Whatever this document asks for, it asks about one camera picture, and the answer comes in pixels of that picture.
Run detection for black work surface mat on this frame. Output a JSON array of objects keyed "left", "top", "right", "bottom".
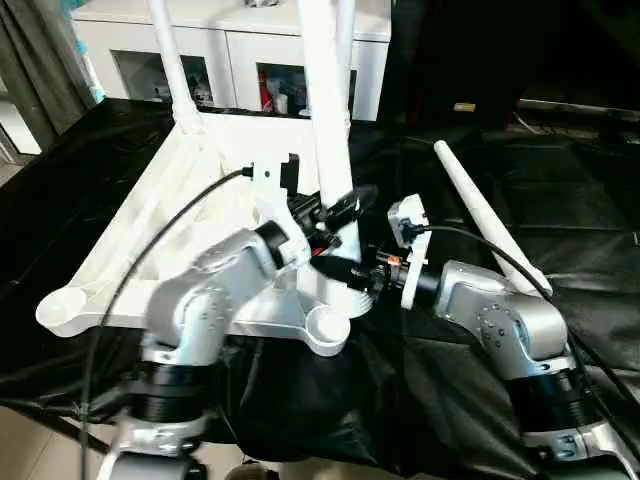
[{"left": 0, "top": 97, "right": 640, "bottom": 480}]

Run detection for white plastic table top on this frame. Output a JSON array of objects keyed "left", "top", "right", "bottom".
[{"left": 33, "top": 103, "right": 375, "bottom": 360}]

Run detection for white teal patterned roll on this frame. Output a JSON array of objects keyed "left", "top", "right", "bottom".
[{"left": 73, "top": 33, "right": 110, "bottom": 107}]

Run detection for black left robot foot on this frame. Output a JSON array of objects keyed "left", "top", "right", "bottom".
[{"left": 226, "top": 461, "right": 282, "bottom": 480}]

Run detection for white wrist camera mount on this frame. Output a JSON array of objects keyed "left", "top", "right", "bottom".
[
  {"left": 386, "top": 192, "right": 432, "bottom": 310},
  {"left": 248, "top": 152, "right": 315, "bottom": 262}
]

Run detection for red item in cabinet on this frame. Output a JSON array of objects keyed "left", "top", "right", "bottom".
[{"left": 257, "top": 68, "right": 273, "bottom": 115}]

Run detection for white plastic table leg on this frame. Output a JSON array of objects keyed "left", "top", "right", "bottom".
[
  {"left": 143, "top": 0, "right": 207, "bottom": 137},
  {"left": 293, "top": 0, "right": 376, "bottom": 317},
  {"left": 432, "top": 138, "right": 556, "bottom": 300},
  {"left": 331, "top": 0, "right": 360, "bottom": 135}
]

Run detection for grey curtain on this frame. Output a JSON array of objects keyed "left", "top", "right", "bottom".
[{"left": 0, "top": 0, "right": 97, "bottom": 147}]

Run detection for black left wrist camera cable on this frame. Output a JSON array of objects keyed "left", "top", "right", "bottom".
[{"left": 76, "top": 166, "right": 257, "bottom": 480}]

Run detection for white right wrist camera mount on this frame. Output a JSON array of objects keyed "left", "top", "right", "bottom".
[{"left": 386, "top": 192, "right": 432, "bottom": 310}]

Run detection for white glass door cabinet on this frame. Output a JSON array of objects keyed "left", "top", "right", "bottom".
[{"left": 68, "top": 0, "right": 392, "bottom": 125}]

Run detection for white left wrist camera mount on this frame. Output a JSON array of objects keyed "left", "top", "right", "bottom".
[{"left": 248, "top": 152, "right": 315, "bottom": 262}]

